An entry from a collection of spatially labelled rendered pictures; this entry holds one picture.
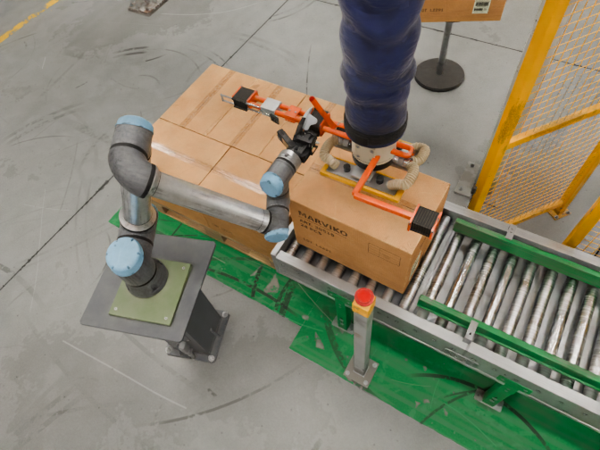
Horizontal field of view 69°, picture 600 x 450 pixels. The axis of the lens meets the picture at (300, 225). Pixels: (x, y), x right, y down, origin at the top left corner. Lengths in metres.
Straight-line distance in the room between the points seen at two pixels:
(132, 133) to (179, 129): 1.54
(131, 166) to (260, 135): 1.49
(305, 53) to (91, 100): 1.98
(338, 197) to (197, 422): 1.48
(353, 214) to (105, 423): 1.83
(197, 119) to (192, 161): 0.36
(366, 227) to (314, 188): 0.30
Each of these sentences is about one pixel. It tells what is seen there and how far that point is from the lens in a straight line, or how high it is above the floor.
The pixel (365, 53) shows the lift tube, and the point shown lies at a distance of 1.33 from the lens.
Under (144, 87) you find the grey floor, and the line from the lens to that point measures 4.39.
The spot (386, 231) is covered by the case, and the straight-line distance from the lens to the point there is 1.85.
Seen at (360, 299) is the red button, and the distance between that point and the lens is 1.61.
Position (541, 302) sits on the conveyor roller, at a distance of 2.30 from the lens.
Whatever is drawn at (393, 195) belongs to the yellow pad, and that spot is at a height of 1.16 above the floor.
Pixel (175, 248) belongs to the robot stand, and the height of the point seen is 0.75.
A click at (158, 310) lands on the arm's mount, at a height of 0.77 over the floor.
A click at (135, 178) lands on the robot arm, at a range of 1.43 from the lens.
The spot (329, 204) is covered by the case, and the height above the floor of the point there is 0.95.
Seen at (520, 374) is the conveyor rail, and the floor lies 0.59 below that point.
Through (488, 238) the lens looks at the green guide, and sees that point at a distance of 2.32.
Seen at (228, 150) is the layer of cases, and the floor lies 0.54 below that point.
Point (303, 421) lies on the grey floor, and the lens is 2.57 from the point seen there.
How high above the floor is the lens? 2.53
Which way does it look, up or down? 57 degrees down
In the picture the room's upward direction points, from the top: 11 degrees counter-clockwise
